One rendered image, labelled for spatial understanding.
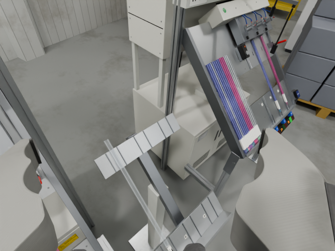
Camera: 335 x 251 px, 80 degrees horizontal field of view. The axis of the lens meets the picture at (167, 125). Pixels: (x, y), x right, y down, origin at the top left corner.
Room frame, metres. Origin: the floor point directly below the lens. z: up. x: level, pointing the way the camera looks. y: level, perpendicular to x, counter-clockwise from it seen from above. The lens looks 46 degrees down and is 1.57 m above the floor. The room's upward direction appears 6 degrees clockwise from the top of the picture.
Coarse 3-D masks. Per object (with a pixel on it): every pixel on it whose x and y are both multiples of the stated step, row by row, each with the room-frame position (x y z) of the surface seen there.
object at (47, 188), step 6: (0, 108) 0.39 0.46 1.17; (0, 114) 0.38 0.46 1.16; (0, 120) 0.36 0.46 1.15; (6, 120) 0.37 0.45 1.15; (6, 126) 0.36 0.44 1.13; (12, 126) 0.36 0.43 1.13; (12, 132) 0.35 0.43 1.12; (12, 138) 0.34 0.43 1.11; (18, 138) 0.34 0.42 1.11; (42, 174) 0.28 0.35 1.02; (42, 180) 0.27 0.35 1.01; (48, 180) 0.27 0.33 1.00; (42, 186) 0.26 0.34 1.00; (48, 186) 0.26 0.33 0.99; (42, 192) 0.24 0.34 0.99; (48, 192) 0.25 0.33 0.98; (42, 198) 0.23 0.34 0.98
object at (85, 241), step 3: (84, 240) 0.16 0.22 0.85; (87, 240) 0.17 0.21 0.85; (81, 243) 0.16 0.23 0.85; (84, 243) 0.16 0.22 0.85; (87, 243) 0.16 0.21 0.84; (75, 246) 0.15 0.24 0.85; (78, 246) 0.15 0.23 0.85; (81, 246) 0.15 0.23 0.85; (84, 246) 0.15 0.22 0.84; (87, 246) 0.15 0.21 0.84; (90, 246) 0.15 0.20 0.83; (72, 249) 0.14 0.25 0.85; (84, 249) 0.14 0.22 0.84; (87, 249) 0.15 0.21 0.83; (90, 249) 0.15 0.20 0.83; (93, 249) 0.15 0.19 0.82
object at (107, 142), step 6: (108, 144) 0.39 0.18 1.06; (114, 150) 0.38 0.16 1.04; (114, 156) 0.36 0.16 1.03; (120, 162) 0.36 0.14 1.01; (120, 168) 0.34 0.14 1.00; (126, 174) 0.33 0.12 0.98; (132, 186) 0.31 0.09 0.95; (138, 192) 0.30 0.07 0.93; (138, 198) 0.28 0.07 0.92; (144, 204) 0.27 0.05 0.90; (144, 210) 0.26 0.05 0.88; (150, 216) 0.25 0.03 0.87; (156, 222) 0.24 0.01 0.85; (156, 228) 0.22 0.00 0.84; (162, 234) 0.21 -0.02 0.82; (162, 240) 0.20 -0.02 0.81; (168, 246) 0.19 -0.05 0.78
